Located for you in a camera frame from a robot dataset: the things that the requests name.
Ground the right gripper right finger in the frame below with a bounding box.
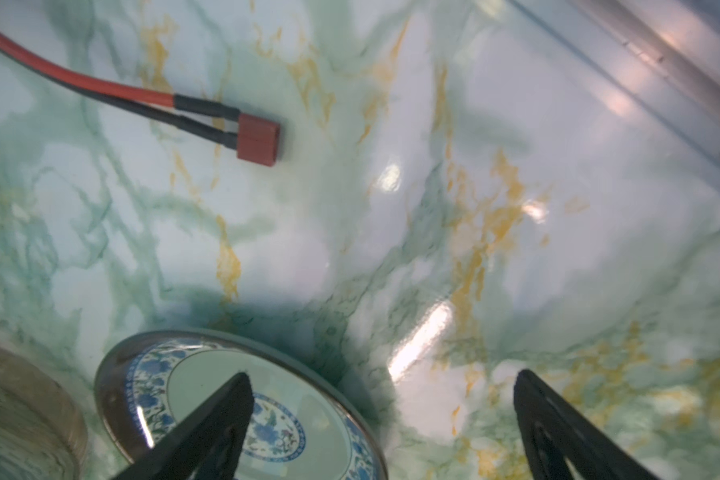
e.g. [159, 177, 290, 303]
[513, 369, 656, 480]

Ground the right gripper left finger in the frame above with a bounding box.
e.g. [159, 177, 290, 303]
[117, 372, 255, 480]

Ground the blue patterned plate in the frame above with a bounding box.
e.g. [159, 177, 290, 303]
[94, 330, 389, 479]

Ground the clear glass plate back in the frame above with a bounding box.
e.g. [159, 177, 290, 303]
[0, 347, 88, 479]

